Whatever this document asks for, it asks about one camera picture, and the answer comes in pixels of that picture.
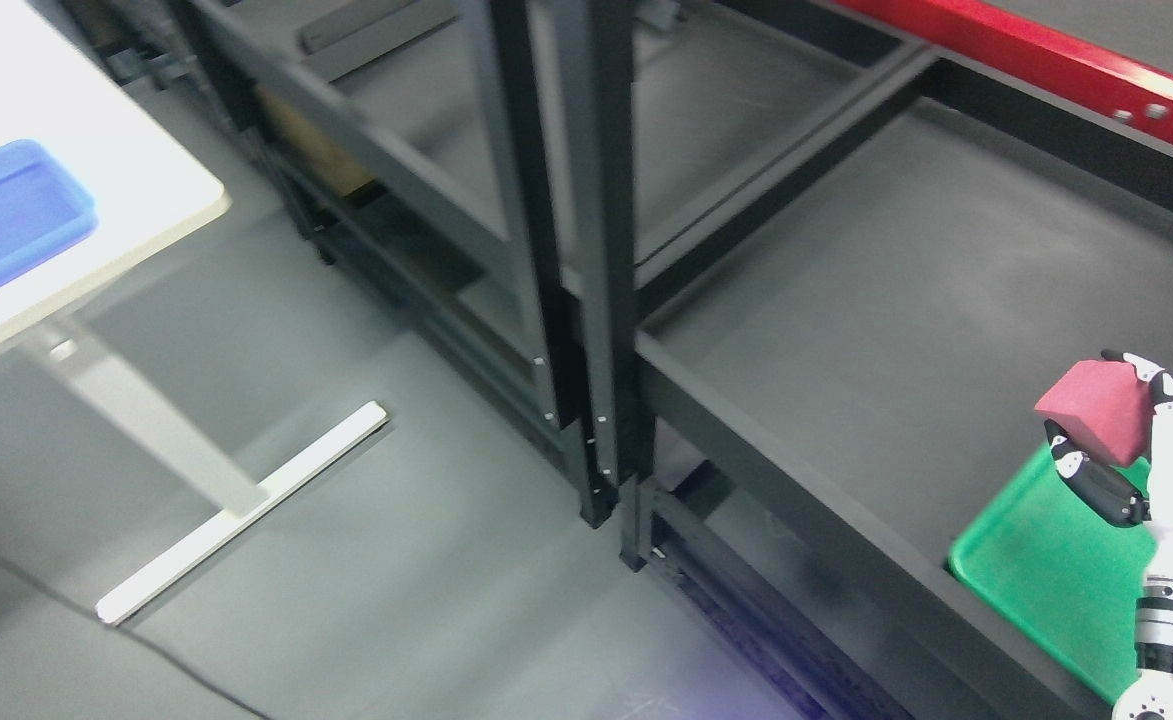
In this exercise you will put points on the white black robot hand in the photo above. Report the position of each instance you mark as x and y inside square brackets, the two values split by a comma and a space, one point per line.
[1138, 496]

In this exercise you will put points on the pink foam block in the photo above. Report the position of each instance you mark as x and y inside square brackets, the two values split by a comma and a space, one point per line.
[1103, 407]

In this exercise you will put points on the green plastic tray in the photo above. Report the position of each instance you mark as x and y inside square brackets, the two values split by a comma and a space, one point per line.
[1064, 577]

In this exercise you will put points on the black metal shelf right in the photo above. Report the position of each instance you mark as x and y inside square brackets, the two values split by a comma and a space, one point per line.
[828, 269]

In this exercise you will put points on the black metal shelf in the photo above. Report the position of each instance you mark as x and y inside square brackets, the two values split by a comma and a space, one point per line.
[417, 143]
[828, 269]

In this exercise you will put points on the black metal shelf left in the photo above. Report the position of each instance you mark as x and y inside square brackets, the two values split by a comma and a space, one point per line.
[417, 143]

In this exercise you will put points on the blue plastic tray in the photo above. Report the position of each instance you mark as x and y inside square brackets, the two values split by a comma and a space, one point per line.
[44, 209]

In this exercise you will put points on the red metal beam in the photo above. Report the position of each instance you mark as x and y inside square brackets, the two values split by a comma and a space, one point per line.
[1131, 92]

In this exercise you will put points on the white table with leg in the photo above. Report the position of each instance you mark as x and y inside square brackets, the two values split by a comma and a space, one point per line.
[261, 346]

